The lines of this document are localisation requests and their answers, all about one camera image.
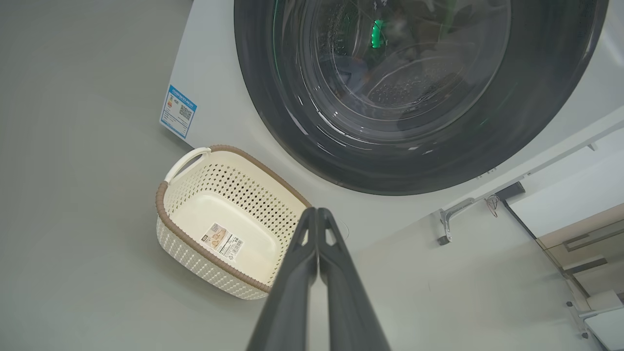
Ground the white table with metal legs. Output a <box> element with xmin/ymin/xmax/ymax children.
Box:
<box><xmin>565</xmin><ymin>290</ymin><xmax>624</xmax><ymax>351</ymax></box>

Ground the white panel board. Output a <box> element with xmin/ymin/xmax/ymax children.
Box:
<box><xmin>507</xmin><ymin>128</ymin><xmax>624</xmax><ymax>238</ymax></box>

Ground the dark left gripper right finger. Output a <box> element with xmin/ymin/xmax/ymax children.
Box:
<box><xmin>317</xmin><ymin>207</ymin><xmax>390</xmax><ymax>351</ymax></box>

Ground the basket barcode label sticker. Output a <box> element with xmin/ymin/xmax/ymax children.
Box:
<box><xmin>201</xmin><ymin>223</ymin><xmax>244</xmax><ymax>263</ymax></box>

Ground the round black glass washer door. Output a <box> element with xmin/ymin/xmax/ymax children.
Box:
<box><xmin>234</xmin><ymin>0</ymin><xmax>610</xmax><ymax>195</ymax></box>

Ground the white perforated laundry basket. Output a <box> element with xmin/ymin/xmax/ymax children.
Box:
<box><xmin>156</xmin><ymin>144</ymin><xmax>312</xmax><ymax>300</ymax></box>

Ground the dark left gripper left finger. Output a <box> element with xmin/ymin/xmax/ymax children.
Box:
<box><xmin>246</xmin><ymin>207</ymin><xmax>320</xmax><ymax>351</ymax></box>

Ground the white front-load washing machine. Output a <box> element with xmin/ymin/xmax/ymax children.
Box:
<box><xmin>160</xmin><ymin>0</ymin><xmax>624</xmax><ymax>249</ymax></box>

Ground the blue energy label sticker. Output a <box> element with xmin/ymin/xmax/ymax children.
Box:
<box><xmin>159</xmin><ymin>85</ymin><xmax>197</xmax><ymax>140</ymax></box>

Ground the beige wooden cabinet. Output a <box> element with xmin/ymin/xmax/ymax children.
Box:
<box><xmin>536</xmin><ymin>204</ymin><xmax>624</xmax><ymax>298</ymax></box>

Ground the black caster wheel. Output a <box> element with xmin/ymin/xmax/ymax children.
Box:
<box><xmin>435</xmin><ymin>197</ymin><xmax>476</xmax><ymax>245</ymax></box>

